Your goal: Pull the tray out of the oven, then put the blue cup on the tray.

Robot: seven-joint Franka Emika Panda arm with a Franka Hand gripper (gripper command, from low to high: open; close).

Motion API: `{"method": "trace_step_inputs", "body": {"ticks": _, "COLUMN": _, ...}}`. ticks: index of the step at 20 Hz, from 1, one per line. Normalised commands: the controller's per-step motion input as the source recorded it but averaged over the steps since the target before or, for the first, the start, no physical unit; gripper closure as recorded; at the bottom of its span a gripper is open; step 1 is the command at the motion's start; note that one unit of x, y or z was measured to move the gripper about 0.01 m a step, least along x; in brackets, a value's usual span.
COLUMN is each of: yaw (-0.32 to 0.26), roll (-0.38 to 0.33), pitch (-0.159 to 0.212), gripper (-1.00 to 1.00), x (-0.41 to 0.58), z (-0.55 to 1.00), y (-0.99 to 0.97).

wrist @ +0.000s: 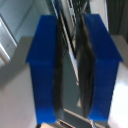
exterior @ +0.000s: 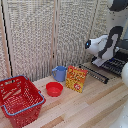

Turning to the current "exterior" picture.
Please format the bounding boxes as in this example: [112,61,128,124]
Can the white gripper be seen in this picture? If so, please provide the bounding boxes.
[91,56,108,68]

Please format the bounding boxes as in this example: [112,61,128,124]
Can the black wire oven tray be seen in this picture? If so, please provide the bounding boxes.
[99,57,128,77]

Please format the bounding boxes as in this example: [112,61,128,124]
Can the blue plastic mug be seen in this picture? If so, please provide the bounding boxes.
[51,65,68,83]

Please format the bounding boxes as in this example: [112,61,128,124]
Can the black oven door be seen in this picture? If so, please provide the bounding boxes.
[79,63,111,85]

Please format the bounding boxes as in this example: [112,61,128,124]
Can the macaroni and cheese box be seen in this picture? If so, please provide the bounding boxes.
[65,65,89,94]

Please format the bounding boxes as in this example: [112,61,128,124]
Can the red plastic bowl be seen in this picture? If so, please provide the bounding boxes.
[45,81,64,98]

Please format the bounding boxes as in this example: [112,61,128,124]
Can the woven wood-framed folding screen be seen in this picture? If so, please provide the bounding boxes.
[0,0,111,82]

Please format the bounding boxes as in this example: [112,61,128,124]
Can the red shopping basket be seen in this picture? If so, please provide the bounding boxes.
[0,75,46,128]

